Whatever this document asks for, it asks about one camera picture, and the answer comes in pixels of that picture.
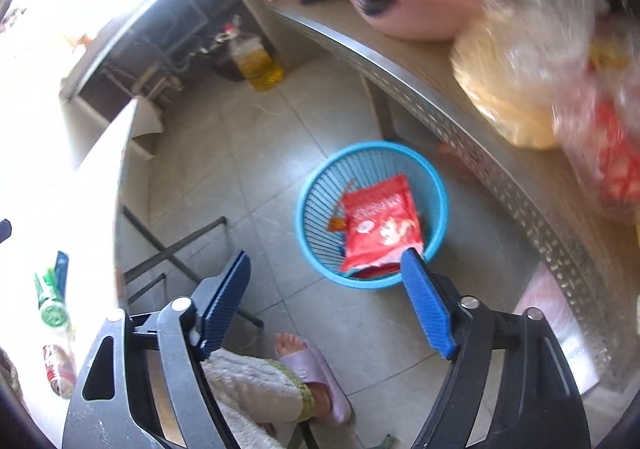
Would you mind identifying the sink counter with pipes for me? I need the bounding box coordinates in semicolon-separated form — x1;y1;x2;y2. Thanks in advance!
60;0;241;110

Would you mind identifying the green bottle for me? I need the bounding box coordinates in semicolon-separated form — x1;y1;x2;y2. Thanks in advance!
34;266;71;330

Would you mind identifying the red plastic bag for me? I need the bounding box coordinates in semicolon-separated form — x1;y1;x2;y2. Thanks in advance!
552;44;640;225

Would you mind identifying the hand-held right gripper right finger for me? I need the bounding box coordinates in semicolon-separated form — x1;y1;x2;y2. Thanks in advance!
401;248;593;449

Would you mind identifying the person's fuzzy sleeve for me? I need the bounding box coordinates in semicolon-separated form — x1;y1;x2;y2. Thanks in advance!
0;348;22;407

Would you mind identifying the black metal table frame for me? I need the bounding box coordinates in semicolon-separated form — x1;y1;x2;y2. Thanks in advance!
122;206;264;330

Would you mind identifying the orange wrapper scrap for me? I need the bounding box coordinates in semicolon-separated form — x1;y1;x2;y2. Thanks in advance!
327;179;357;232

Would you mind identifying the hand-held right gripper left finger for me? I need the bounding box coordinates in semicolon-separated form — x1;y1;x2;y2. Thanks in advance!
62;250;252;449

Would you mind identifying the cooking oil bottle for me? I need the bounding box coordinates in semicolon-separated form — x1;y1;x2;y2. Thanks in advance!
225;24;286;92

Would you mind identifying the metal-edged kitchen counter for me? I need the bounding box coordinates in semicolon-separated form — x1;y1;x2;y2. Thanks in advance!
215;0;640;390

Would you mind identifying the red can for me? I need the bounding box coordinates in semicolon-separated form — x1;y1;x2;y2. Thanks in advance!
42;344;77;400

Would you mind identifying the red snack bag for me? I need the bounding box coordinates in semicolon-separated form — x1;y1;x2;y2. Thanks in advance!
341;174;426;278

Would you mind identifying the blue mesh waste basket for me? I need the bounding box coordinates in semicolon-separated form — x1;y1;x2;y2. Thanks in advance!
295;141;449;289

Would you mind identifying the purple slipper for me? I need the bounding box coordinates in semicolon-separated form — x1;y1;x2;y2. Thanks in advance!
275;334;353;425

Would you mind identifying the dark bucket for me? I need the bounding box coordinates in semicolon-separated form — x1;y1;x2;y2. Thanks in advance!
212;46;248;82

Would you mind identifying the clear bag with yellow contents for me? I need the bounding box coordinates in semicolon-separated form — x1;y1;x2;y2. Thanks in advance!
450;0;611;150

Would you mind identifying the pink plastic basin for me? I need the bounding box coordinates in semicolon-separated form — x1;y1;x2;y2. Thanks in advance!
350;0;488;40

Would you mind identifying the person's leg in fuzzy pants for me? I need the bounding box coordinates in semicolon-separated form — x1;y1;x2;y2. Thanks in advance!
202;333;331;449

